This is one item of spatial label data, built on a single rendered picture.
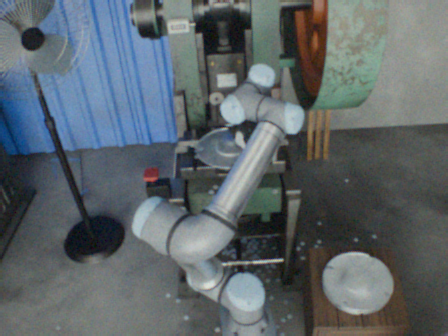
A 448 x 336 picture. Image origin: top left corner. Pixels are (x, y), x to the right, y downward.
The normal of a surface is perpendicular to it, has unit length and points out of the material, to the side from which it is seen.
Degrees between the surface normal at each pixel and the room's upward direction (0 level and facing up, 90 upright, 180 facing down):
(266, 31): 90
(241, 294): 7
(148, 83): 90
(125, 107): 90
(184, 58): 90
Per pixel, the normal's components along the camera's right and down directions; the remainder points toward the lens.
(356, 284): -0.07, -0.79
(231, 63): 0.04, 0.61
